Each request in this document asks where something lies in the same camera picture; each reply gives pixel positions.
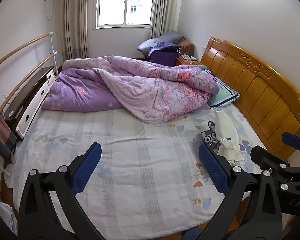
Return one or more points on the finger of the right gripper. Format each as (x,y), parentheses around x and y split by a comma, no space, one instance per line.
(291,140)

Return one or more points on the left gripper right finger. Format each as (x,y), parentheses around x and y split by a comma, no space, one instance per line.
(262,219)

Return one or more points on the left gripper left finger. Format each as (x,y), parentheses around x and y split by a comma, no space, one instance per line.
(37,215)

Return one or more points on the white knit sweater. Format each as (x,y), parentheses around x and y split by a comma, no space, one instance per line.
(227,136)

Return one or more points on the striped cloth on floor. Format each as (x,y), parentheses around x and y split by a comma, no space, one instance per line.
(8,216)

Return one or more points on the wooden headboard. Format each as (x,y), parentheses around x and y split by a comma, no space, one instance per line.
(269,101)

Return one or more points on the white fan base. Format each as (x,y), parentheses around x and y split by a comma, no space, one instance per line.
(9,175)

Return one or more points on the teal striped pillow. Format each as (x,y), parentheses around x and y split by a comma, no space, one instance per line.
(225,96)

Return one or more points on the grey printed folded garment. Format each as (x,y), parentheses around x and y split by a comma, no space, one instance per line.
(207,135)

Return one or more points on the dark and white tv cabinet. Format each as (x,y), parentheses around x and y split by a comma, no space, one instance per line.
(25,105)

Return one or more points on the pale patterned bed sheet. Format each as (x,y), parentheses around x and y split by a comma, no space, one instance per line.
(149,182)

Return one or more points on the wooden nightstand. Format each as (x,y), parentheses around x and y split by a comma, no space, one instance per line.
(186,59)

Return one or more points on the purple floral quilt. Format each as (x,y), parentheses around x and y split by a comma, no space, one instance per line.
(153,93)

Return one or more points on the dark purple cloth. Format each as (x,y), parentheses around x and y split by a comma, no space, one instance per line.
(164,53)

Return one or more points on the grey blue pillow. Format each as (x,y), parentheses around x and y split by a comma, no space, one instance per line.
(170,37)

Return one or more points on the left curtain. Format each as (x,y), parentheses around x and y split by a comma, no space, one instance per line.
(74,29)

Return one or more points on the curtain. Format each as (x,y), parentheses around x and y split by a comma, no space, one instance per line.
(74,29)
(164,17)

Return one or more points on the right curtain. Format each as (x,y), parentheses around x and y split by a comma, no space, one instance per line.
(164,17)

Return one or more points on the window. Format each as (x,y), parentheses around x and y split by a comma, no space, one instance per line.
(124,13)

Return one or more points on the lower wooden wall rail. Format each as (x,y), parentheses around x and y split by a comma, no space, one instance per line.
(8,98)

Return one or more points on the wooden wall rail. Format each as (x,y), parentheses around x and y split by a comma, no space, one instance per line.
(26,45)
(8,98)

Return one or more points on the upper wooden wall rail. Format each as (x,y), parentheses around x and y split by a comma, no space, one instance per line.
(26,45)

